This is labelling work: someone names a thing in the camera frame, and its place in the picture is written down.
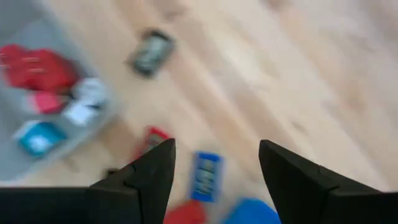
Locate grey plastic storage bin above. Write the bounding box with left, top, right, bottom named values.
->
left=0, top=0, right=119, bottom=183

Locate blue and white charger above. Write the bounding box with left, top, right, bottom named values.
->
left=14, top=120, right=68, bottom=158

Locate pink and white charger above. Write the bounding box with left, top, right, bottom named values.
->
left=27, top=91, right=68, bottom=114

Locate black and white adapter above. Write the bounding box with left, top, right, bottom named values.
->
left=63, top=102, right=100, bottom=125

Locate blue perforated plastic basket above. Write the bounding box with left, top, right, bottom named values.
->
left=222, top=198, right=282, bottom=224

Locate large red USB charger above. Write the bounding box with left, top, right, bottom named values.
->
left=24, top=48, right=78, bottom=94

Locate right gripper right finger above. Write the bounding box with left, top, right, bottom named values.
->
left=258, top=139, right=398, bottom=224

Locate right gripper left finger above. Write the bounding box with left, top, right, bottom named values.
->
left=88, top=138, right=177, bottom=224

